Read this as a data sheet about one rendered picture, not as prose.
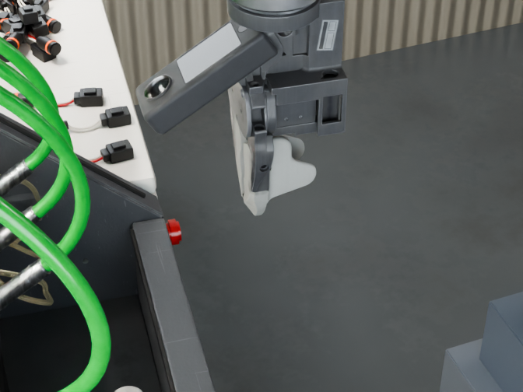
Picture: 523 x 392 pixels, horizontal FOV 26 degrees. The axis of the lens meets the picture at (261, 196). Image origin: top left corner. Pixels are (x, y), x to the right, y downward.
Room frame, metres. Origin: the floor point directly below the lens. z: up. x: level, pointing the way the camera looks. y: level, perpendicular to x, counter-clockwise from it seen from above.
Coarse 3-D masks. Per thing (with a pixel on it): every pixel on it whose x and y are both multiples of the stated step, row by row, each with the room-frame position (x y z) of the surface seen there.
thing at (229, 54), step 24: (192, 48) 0.76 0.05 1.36; (216, 48) 0.74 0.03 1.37; (240, 48) 0.73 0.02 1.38; (264, 48) 0.73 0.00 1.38; (168, 72) 0.74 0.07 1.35; (192, 72) 0.73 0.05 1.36; (216, 72) 0.72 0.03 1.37; (240, 72) 0.73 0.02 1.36; (144, 96) 0.73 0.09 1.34; (168, 96) 0.72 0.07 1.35; (192, 96) 0.72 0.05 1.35; (216, 96) 0.72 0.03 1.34; (168, 120) 0.71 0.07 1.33
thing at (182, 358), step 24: (144, 240) 1.00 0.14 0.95; (168, 240) 1.00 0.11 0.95; (144, 264) 0.96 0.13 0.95; (168, 264) 0.96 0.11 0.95; (144, 288) 0.93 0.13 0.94; (168, 288) 0.92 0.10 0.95; (144, 312) 0.98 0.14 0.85; (168, 312) 0.88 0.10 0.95; (168, 336) 0.85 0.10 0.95; (192, 336) 0.85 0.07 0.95; (168, 360) 0.81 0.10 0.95; (192, 360) 0.81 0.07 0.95; (168, 384) 0.79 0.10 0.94; (192, 384) 0.78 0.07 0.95
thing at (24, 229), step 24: (0, 216) 0.57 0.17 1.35; (24, 216) 0.58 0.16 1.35; (24, 240) 0.57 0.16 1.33; (48, 240) 0.57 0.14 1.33; (48, 264) 0.57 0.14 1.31; (72, 264) 0.57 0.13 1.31; (72, 288) 0.56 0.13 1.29; (96, 312) 0.56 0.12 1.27; (96, 336) 0.56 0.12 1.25; (96, 360) 0.56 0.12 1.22; (72, 384) 0.57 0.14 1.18; (96, 384) 0.56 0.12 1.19
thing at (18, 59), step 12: (0, 48) 0.93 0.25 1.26; (12, 48) 0.94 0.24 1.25; (12, 60) 0.93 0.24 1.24; (24, 60) 0.94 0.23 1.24; (24, 72) 0.94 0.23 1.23; (36, 72) 0.94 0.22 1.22; (36, 84) 0.94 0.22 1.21; (48, 84) 0.95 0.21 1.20; (48, 96) 0.94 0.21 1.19; (36, 156) 0.94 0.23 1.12; (12, 168) 0.94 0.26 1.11; (24, 168) 0.93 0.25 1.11; (0, 180) 0.93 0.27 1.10; (12, 180) 0.93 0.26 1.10; (0, 192) 0.92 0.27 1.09
